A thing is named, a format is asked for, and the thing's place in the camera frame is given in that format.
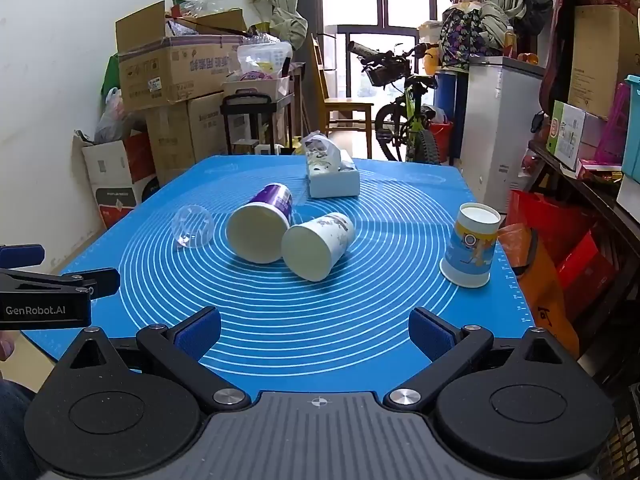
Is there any red bucket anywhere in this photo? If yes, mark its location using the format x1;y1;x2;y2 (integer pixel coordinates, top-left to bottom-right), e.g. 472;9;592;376
428;120;454;164

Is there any pink plastic basket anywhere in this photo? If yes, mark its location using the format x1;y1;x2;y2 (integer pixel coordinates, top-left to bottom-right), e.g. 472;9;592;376
592;82;632;164

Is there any black plastic crate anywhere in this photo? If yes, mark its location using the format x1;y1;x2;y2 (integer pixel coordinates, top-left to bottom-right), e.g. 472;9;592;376
597;381;640;480

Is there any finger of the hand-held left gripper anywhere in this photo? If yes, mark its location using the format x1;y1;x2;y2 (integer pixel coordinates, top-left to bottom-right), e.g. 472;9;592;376
0;267;121;299
0;243;45;267

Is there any pale blue tissue box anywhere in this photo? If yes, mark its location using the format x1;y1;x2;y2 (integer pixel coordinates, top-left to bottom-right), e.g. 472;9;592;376
306;149;361;199

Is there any blue and yellow paper cup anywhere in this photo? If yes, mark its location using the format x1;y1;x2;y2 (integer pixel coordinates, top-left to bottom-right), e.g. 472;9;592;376
439;202;502;289

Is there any tall brown cardboard box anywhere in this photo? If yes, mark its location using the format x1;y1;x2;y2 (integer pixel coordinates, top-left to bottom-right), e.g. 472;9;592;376
145;91;232;187

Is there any clear plastic cup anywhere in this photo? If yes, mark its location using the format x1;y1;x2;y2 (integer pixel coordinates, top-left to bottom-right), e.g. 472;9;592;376
171;203;216;251

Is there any green and black bicycle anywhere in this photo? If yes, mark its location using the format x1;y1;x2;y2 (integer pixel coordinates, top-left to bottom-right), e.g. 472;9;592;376
347;40;444;165

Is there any purple paper cup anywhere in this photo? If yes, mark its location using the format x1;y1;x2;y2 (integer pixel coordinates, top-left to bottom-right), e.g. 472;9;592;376
225;183;295;265

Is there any large open cardboard box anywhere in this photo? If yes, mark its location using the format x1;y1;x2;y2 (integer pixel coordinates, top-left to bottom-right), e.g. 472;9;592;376
115;1;252;114

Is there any upright plain cardboard box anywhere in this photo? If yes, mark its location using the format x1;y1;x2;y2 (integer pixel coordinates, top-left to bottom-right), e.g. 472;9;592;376
567;4;640;121

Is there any green and white box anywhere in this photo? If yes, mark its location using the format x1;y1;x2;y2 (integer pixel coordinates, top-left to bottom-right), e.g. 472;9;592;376
547;100;589;171

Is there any orange plastic bag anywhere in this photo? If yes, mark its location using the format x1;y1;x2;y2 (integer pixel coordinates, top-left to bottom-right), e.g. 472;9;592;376
499;224;582;359

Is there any white plastic bag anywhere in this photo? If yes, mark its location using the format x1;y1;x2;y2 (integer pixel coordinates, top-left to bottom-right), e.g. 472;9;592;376
94;87;127;144

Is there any crumpled printed plastic bag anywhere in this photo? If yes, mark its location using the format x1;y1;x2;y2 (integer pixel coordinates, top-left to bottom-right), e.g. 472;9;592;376
299;131;346;174

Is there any red shopping bag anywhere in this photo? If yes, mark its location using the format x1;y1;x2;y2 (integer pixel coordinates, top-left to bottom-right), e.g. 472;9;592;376
506;188;619;322

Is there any clear plastic container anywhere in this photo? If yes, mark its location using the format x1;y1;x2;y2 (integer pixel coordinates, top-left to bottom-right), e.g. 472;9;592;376
236;40;294;82

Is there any wooden chair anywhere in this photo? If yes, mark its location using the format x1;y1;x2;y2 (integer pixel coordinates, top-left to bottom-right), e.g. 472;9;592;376
311;34;375;159

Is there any white patterned paper cup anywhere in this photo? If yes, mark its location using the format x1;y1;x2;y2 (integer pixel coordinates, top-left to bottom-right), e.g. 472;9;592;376
280;212;356;283

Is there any white and red cardboard box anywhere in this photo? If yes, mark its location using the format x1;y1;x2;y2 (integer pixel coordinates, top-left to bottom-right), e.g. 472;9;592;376
79;129;162;231

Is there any dark wooden shelf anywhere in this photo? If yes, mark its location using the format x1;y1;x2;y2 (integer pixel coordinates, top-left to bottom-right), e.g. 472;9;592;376
526;139;640;386

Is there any white chest freezer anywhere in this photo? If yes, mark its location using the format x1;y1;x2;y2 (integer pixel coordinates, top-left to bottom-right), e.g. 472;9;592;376
459;56;547;214

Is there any blue silicone mat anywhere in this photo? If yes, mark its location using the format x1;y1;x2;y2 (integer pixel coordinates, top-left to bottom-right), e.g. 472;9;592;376
22;154;537;397

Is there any patterned fabric bag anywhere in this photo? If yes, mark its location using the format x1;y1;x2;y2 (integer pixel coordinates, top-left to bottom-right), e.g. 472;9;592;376
440;2;509;71

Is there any teal plastic crate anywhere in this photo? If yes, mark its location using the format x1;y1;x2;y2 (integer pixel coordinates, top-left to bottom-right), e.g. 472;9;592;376
620;74;640;182

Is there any person's leg in jeans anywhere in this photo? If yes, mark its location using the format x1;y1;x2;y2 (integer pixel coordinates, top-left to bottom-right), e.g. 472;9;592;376
0;379;42;480

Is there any black metal cart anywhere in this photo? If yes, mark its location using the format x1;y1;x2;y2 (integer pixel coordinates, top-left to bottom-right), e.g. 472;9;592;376
220;88;296;157

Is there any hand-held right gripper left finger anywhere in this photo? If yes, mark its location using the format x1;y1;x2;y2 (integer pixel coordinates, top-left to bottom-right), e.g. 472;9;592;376
59;306;252;414

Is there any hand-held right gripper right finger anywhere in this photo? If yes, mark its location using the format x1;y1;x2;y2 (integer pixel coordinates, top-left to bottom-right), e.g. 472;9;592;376
383;306;577;412

